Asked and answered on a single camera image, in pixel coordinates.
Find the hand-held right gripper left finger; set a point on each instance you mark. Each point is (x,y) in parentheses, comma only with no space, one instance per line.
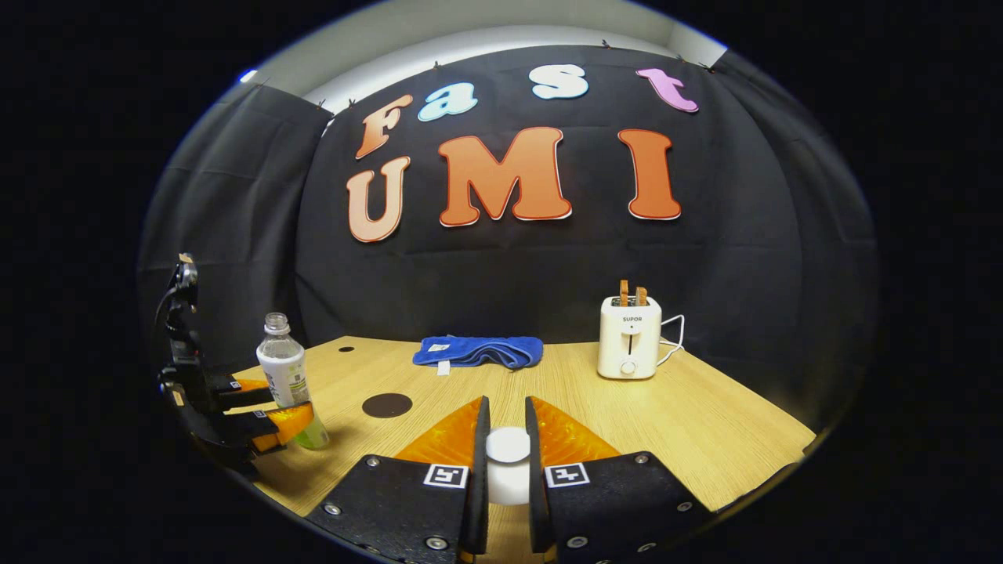
(478,486)

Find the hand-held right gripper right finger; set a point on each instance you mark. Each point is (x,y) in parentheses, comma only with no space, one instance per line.
(537,486)

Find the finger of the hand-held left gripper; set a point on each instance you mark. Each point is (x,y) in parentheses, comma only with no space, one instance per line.
(274,427)
(243,394)

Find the clear water bottle white label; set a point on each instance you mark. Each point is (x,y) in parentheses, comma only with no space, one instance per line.
(282,368)

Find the dark round coaster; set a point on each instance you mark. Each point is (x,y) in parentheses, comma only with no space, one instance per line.
(387,405)

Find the blue folded towel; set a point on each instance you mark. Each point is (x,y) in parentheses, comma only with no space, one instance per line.
(486,351)

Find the white toaster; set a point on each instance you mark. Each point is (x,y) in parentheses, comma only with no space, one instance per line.
(628,345)

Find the brown toast slice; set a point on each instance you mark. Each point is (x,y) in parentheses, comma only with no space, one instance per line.
(624,294)
(642,296)

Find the black backdrop cloth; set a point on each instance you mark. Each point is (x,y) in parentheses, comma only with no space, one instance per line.
(509,274)

